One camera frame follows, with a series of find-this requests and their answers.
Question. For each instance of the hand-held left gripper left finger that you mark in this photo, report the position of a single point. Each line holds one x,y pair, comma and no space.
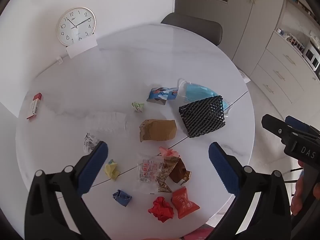
96,167

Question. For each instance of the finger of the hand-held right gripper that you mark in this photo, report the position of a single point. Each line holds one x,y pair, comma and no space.
297,123
272,125

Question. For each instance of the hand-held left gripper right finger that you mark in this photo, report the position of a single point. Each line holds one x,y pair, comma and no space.
222,167

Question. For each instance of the pink paper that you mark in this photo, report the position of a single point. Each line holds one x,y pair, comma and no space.
167,152

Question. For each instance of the brown cardboard piece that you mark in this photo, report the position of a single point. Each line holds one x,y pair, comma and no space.
157,130

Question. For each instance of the blue snack wrapper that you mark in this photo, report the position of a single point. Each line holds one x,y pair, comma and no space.
160,95

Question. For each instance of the person's right hand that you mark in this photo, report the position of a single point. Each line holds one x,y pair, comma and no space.
298,190

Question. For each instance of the yellow crumpled paper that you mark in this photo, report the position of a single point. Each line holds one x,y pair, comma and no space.
112,170

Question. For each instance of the silver crumpled wrapper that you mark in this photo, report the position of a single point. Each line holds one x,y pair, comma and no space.
89,141

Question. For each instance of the blue crumpled paper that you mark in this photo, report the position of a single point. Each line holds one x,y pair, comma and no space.
121,197

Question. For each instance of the brown snack wrapper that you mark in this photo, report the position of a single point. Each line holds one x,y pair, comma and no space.
180,173

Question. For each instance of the red snack packet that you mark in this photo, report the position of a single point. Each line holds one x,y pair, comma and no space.
183,202

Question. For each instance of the clear snack wrapper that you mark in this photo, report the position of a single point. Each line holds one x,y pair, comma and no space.
148,172

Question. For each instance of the black foam net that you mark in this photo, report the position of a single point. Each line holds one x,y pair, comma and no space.
202,116

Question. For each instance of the gold patterned wrapper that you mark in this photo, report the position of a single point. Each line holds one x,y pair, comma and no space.
163,177

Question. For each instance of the countertop microwave oven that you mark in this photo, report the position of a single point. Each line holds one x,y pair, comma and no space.
311,55

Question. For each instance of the pink garment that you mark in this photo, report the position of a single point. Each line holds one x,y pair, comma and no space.
200,235

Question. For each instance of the green crumpled paper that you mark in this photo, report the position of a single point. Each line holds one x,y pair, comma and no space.
138,107

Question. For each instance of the red crumpled paper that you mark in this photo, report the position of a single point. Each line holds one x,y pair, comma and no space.
161,208

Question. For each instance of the blue face mask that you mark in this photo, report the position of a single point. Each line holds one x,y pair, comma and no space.
197,92

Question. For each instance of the white dish rack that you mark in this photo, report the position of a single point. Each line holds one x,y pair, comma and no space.
296,42

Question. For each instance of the red white small box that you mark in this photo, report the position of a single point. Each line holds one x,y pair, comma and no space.
35,105

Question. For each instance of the grey tall cabinet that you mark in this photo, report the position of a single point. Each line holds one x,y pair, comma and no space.
260,17

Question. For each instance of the white paper card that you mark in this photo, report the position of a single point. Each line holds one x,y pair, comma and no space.
81,47

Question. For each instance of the grey chair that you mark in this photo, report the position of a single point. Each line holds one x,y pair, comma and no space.
195,26

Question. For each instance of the round wall clock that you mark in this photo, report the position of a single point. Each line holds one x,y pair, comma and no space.
75,26

